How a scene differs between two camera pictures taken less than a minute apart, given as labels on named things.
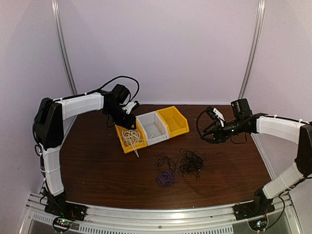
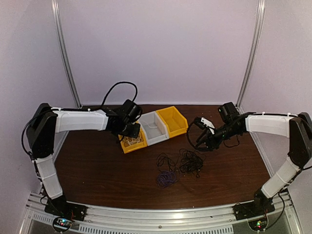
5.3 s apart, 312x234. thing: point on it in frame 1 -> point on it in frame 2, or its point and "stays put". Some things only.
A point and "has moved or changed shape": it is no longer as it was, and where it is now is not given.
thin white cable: x=151 y=136 -> x=154 y=126
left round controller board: x=62 y=224 stays put
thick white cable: x=132 y=137 has moved or changed shape
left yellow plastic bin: x=126 y=149 stays put
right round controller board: x=258 y=224 stays put
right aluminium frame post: x=254 y=48 stays put
